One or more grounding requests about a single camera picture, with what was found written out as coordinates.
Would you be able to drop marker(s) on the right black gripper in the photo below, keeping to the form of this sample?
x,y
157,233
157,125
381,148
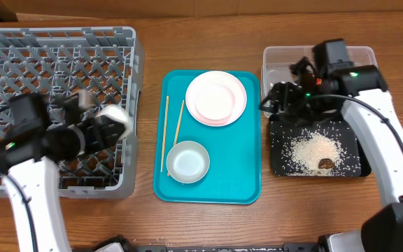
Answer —
x,y
282,96

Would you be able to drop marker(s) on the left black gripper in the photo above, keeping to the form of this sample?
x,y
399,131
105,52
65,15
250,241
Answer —
x,y
102,136

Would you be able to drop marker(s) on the white paper cup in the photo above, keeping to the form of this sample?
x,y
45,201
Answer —
x,y
119,115

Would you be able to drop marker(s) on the grey bowl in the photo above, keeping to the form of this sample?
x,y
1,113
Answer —
x,y
188,162

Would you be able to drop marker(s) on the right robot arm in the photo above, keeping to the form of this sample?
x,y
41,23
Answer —
x,y
374,123

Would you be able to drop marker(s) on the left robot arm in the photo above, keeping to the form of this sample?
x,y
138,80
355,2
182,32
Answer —
x,y
29,162

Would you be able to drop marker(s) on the black food waste tray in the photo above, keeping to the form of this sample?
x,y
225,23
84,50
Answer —
x,y
282,157

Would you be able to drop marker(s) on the clear plastic waste bin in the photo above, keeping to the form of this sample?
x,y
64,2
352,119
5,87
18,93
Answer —
x,y
278,59

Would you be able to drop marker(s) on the spilled rice pile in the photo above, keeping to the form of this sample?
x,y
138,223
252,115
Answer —
x,y
315,150

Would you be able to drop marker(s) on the brown food scrap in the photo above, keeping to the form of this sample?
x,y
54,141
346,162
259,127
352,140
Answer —
x,y
326,163

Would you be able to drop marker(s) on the grey plastic dish rack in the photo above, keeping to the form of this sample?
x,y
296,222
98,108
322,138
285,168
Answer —
x,y
106,61

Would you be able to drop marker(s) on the left wooden chopstick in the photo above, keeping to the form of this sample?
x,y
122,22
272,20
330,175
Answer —
x,y
164,136

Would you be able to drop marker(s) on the wooden chopstick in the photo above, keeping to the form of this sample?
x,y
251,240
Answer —
x,y
164,136
179,122

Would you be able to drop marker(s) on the large white plate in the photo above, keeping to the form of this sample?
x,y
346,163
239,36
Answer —
x,y
217,78

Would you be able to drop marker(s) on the right wooden chopstick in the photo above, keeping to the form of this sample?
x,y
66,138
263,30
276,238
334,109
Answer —
x,y
179,122

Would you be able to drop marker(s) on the teal plastic tray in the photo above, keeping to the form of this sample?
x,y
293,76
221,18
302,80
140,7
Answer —
x,y
235,150

